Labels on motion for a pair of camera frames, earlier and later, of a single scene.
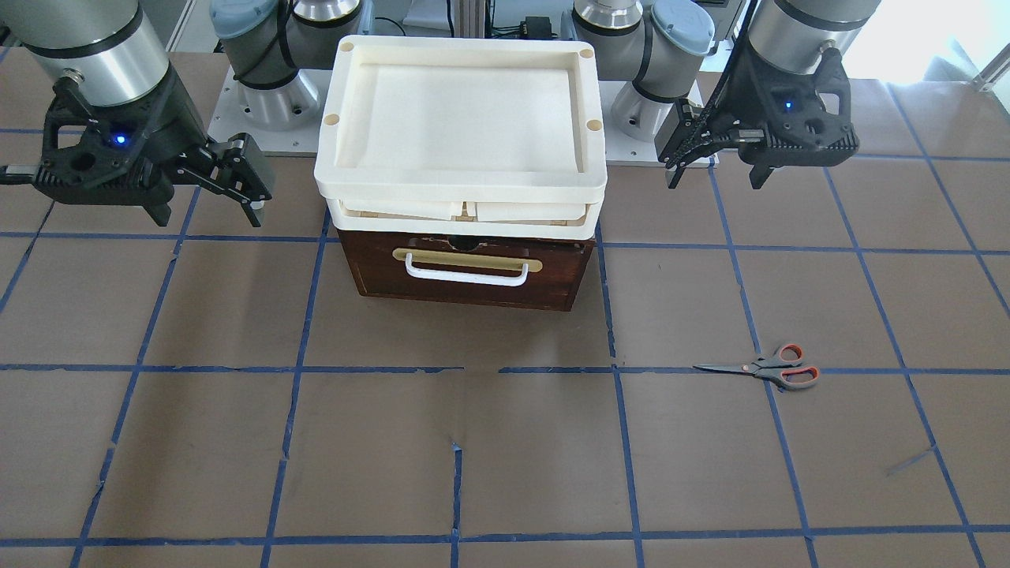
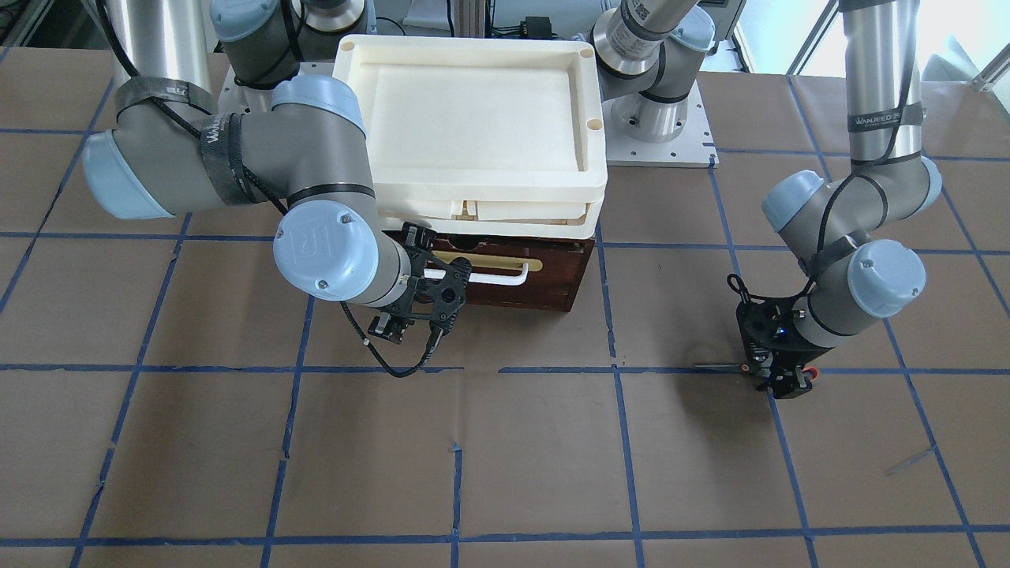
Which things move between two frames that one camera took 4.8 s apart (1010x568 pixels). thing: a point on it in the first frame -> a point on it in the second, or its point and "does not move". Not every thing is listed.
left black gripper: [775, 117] -> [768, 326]
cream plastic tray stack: [461, 137] does not move
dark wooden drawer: [541, 274] does not move
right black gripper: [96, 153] -> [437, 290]
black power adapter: [536, 28] does not move
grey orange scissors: [783, 367] does not move
